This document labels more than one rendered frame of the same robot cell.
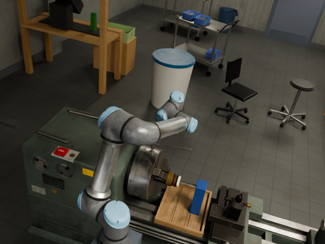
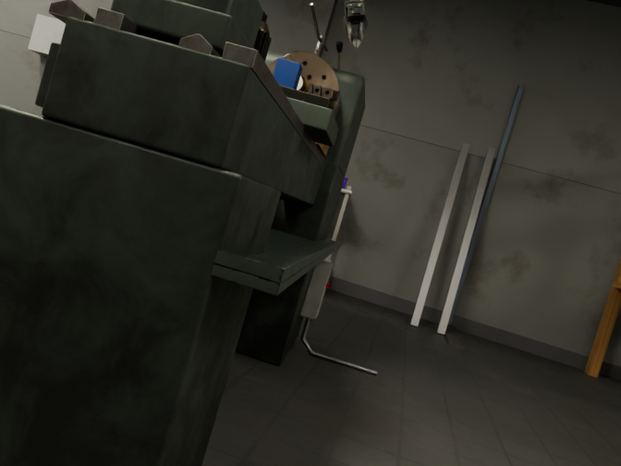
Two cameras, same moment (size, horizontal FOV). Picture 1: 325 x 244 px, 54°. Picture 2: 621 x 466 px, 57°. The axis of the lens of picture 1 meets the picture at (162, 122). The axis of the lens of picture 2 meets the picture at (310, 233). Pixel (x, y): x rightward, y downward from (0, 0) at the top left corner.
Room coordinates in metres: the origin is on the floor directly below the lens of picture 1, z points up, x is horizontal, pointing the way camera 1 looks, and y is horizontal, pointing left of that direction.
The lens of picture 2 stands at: (1.41, -2.24, 0.66)
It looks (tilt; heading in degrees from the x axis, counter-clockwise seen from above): 2 degrees down; 84
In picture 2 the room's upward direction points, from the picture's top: 16 degrees clockwise
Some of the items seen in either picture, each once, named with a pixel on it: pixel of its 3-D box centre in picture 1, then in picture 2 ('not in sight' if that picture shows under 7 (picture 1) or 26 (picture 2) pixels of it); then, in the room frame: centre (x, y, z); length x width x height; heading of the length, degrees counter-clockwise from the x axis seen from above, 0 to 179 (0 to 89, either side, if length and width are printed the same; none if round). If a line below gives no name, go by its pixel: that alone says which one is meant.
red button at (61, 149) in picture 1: (61, 152); not in sight; (1.34, 0.53, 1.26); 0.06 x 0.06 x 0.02; 79
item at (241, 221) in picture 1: (227, 216); not in sight; (1.29, -0.46, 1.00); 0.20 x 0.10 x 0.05; 79
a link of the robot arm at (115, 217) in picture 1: (115, 218); not in sight; (0.94, 0.15, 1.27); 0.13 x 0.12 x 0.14; 59
